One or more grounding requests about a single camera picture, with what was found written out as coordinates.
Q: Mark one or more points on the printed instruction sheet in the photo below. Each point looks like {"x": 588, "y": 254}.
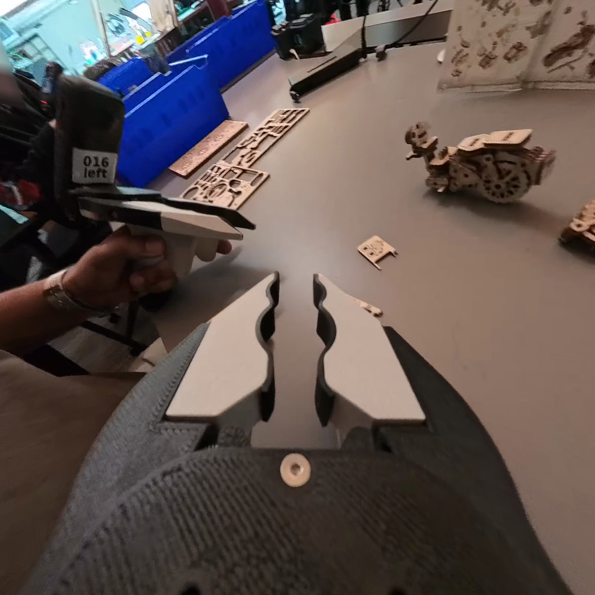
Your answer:
{"x": 511, "y": 42}

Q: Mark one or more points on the metal wristwatch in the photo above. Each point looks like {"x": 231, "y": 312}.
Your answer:
{"x": 63, "y": 297}

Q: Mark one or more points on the person's brown clothing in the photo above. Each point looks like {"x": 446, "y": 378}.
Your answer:
{"x": 51, "y": 441}

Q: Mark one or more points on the grey flat panel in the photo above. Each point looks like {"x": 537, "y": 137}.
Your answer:
{"x": 386, "y": 25}

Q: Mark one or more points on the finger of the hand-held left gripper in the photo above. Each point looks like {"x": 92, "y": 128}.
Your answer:
{"x": 186, "y": 207}
{"x": 200, "y": 225}

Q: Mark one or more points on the black box device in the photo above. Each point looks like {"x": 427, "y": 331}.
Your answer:
{"x": 297, "y": 35}

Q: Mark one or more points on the punched-out wooden parts sheet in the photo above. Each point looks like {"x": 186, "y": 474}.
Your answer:
{"x": 267, "y": 137}
{"x": 223, "y": 186}

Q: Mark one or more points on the wooden motorcycle model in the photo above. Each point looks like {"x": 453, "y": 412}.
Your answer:
{"x": 483, "y": 167}

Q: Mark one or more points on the grey desk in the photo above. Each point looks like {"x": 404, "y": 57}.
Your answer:
{"x": 441, "y": 316}

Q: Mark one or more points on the small wooden model assembly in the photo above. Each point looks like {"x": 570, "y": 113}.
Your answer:
{"x": 581, "y": 230}

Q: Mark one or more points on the large blue plastic bin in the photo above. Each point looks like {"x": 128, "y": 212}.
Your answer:
{"x": 172, "y": 121}

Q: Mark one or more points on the person's left hand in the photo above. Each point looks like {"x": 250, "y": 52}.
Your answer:
{"x": 107, "y": 274}

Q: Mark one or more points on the long black bar device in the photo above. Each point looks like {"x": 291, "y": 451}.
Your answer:
{"x": 325, "y": 69}

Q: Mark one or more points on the small wooden parts card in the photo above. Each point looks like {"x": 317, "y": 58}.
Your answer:
{"x": 375, "y": 248}

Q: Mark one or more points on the tiny wooden puzzle piece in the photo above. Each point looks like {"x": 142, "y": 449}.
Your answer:
{"x": 369, "y": 307}

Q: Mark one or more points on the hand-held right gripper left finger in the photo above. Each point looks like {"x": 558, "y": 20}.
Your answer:
{"x": 223, "y": 362}

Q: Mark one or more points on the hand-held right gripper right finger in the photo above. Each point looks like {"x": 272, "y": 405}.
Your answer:
{"x": 367, "y": 372}

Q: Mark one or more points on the brown wooden parts board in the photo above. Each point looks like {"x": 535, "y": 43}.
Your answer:
{"x": 209, "y": 146}

